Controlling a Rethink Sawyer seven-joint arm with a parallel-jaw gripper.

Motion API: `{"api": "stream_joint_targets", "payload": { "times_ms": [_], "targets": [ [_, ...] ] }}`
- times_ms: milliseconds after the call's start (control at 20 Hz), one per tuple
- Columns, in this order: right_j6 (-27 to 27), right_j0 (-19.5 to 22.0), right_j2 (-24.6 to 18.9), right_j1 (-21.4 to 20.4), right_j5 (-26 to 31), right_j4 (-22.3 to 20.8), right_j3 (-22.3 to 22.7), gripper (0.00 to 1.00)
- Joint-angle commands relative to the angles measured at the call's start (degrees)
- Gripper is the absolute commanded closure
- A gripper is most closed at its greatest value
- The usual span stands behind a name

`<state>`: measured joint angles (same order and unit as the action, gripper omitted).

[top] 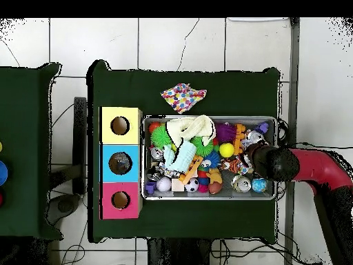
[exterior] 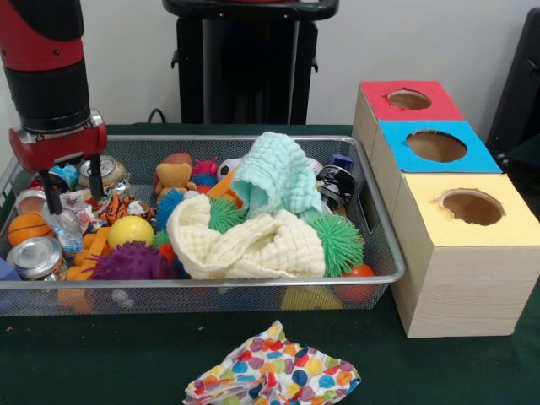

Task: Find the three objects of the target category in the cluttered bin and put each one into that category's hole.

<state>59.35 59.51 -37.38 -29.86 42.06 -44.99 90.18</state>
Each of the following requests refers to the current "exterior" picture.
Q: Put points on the polka dot cloth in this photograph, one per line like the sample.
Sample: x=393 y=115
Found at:
x=278 y=371

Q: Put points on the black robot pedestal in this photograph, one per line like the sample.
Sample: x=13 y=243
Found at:
x=245 y=67

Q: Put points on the yellow ball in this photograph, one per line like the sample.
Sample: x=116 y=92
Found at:
x=131 y=232

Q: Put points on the brown monkey plush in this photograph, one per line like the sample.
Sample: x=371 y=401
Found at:
x=175 y=175

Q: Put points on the purple spiky ball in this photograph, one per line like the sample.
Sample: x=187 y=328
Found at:
x=131 y=263

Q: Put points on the cream cloth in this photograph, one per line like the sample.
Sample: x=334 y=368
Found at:
x=253 y=249

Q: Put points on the wooden box with three holes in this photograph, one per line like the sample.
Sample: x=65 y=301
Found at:
x=456 y=287

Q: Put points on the small orange basketball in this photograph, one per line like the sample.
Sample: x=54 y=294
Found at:
x=28 y=229

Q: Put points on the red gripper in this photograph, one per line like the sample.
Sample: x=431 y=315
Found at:
x=59 y=145

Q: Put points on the dark green tablecloth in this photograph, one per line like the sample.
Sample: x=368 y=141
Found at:
x=84 y=363

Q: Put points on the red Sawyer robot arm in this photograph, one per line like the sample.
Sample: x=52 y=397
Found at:
x=46 y=67

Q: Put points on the side table with green cloth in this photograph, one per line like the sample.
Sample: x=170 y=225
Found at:
x=527 y=156

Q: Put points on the mint green cloth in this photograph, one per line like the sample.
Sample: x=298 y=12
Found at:
x=278 y=173

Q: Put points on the silver tin can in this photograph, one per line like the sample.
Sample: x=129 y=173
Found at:
x=35 y=257

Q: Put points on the green spiky ball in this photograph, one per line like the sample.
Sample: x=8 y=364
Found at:
x=342 y=240

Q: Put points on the black upright panel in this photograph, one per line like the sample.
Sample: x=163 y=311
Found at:
x=525 y=84

